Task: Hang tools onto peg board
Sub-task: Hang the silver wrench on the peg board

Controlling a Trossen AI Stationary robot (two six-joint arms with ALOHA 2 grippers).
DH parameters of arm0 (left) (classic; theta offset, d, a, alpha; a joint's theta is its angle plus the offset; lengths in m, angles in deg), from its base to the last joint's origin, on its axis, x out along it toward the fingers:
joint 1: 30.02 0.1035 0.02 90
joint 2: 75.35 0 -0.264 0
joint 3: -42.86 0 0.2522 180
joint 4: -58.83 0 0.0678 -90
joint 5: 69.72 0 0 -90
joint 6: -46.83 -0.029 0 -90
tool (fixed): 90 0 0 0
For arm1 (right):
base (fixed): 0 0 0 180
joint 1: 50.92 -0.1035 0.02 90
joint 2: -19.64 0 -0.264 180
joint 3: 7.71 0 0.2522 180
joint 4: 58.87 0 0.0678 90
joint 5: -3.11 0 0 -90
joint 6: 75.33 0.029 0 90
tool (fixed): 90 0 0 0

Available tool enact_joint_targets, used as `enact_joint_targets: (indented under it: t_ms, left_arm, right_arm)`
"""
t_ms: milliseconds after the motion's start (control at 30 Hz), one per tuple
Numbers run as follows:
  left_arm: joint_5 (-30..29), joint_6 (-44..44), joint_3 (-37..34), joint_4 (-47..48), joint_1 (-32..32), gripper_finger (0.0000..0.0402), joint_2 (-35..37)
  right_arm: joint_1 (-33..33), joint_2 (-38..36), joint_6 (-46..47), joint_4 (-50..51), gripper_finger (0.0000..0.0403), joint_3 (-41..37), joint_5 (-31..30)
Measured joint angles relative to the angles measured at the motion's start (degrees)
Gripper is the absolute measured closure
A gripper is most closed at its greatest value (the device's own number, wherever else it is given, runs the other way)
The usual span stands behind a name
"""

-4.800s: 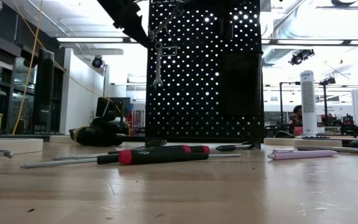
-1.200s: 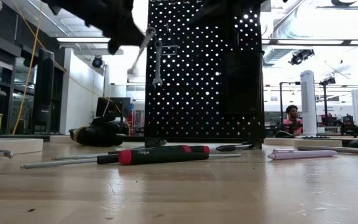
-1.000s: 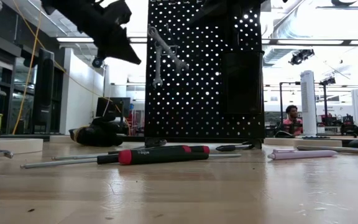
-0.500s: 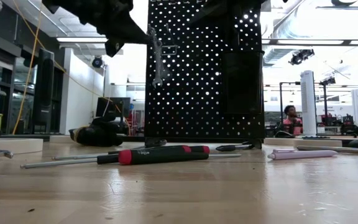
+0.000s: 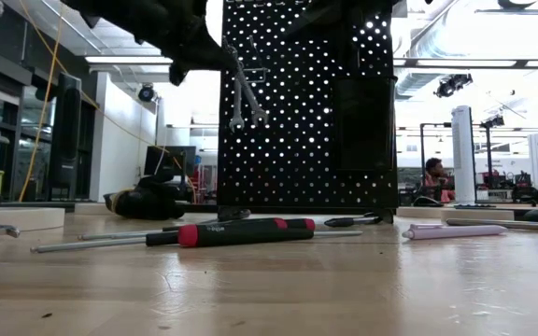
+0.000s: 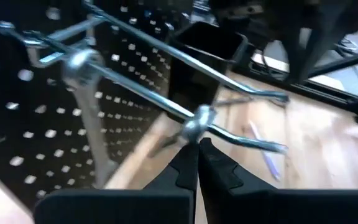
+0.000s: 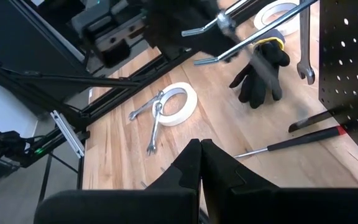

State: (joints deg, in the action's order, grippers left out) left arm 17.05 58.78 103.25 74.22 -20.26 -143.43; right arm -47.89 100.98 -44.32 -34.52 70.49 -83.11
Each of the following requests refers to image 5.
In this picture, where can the long ceiling light bar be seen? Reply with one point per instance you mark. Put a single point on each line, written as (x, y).
(465, 63)

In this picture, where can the silver double prong peg hook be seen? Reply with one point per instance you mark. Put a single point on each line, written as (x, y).
(257, 69)

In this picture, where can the black peg board bin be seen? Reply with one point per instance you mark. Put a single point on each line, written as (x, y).
(364, 126)

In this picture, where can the person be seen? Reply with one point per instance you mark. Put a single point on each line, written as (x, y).
(434, 179)

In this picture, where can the black perforated peg board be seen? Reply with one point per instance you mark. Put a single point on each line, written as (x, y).
(297, 163)

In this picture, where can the black monitor on desk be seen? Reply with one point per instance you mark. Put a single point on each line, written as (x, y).
(171, 158)

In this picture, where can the lilac pen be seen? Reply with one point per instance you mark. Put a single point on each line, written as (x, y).
(456, 232)

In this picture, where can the black tube stand frame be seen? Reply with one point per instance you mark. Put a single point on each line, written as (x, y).
(422, 154)

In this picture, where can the black yellow hand tool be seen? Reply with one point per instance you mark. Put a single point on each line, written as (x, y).
(147, 205)

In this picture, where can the round black ceiling camera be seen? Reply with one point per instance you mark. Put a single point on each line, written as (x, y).
(146, 93)

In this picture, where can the slim silver tool bar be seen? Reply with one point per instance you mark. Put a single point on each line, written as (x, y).
(507, 224)

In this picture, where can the black ceiling spotlight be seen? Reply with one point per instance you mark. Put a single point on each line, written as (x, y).
(451, 85)

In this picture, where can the black keyboard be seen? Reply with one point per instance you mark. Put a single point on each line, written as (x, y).
(474, 205)

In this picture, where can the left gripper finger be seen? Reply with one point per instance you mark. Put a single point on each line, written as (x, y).
(210, 58)

